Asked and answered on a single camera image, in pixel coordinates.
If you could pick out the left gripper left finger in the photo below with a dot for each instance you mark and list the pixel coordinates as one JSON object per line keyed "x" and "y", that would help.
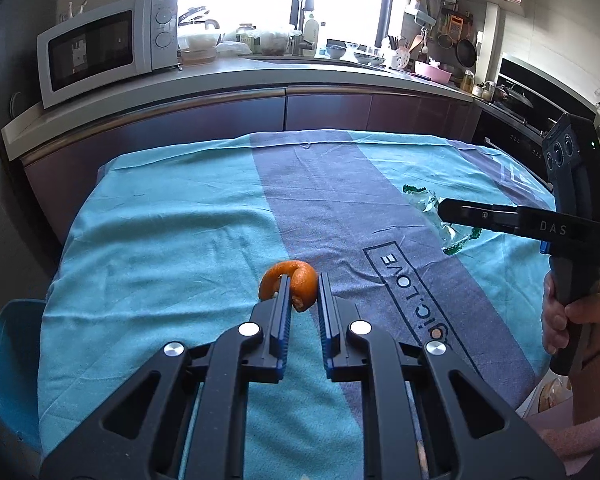
{"x": 183, "y": 413}

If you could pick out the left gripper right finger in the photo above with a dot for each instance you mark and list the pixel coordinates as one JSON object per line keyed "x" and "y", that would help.
{"x": 426, "y": 413}

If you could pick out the green clear plastic wrapper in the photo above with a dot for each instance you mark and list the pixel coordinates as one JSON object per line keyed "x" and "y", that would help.
{"x": 453, "y": 237}

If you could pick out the orange peel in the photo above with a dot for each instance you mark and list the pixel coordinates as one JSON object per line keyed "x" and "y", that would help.
{"x": 303, "y": 283}

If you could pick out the blue trash bin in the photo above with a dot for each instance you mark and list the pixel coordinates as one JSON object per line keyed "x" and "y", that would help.
{"x": 20, "y": 330}

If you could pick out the kitchen counter with cabinets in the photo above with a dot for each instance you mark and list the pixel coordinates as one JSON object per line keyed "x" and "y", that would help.
{"x": 61, "y": 149}

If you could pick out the chrome kitchen faucet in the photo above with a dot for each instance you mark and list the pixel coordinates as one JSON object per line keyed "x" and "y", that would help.
{"x": 300, "y": 44}

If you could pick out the person right hand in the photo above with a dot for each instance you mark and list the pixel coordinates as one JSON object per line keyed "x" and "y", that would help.
{"x": 556, "y": 316}

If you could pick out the teal purple tablecloth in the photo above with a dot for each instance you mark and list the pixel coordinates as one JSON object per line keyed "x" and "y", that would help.
{"x": 172, "y": 243}

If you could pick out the black frying pan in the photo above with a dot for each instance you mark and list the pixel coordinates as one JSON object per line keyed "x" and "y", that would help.
{"x": 466, "y": 53}

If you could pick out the pink basin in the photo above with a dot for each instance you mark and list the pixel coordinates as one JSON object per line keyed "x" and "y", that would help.
{"x": 434, "y": 73}

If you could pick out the white soap bottle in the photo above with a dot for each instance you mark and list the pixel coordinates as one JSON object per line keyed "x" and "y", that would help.
{"x": 310, "y": 36}

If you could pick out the white microwave oven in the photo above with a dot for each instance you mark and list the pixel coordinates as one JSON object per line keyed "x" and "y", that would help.
{"x": 111, "y": 43}

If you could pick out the glass electric kettle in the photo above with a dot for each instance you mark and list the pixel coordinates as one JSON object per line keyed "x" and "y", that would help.
{"x": 198, "y": 35}

